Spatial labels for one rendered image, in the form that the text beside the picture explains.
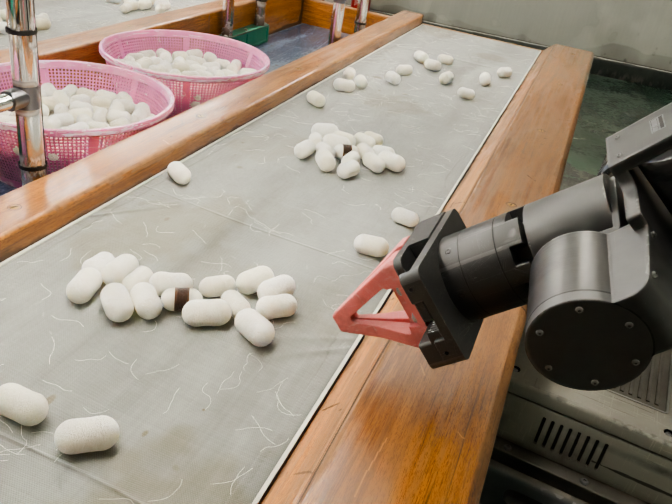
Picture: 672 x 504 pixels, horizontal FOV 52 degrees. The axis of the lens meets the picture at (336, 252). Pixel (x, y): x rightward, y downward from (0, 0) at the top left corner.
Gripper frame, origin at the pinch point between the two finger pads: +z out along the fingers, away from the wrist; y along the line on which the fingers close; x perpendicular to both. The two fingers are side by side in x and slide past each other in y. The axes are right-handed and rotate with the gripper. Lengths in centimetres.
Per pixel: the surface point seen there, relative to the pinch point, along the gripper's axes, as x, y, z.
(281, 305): -1.5, -3.8, 7.3
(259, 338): -1.1, 0.6, 7.3
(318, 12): -33, -136, 49
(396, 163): -2.4, -39.5, 8.1
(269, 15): -36, -115, 52
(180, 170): -14.8, -20.2, 22.2
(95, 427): -4.2, 14.3, 10.0
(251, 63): -25, -67, 35
